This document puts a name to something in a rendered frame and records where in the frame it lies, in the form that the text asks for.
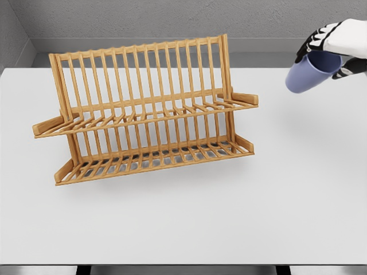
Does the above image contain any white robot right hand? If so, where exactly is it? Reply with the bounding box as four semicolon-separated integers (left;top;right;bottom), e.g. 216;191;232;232
295;18;367;80

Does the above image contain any blue plastic cup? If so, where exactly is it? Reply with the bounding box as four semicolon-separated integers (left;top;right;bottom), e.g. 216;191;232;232
284;50;344;95

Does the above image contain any wooden two-tier dish rack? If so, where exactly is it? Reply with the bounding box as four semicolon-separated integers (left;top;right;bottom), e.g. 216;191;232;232
32;33;259;187

